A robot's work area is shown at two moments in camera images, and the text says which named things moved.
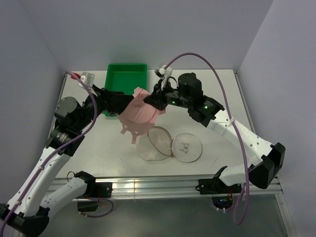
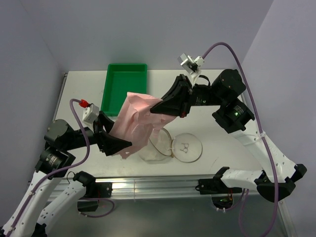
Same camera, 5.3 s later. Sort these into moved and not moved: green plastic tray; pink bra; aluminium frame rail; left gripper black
Moved: left gripper black; pink bra
Not moved: green plastic tray; aluminium frame rail
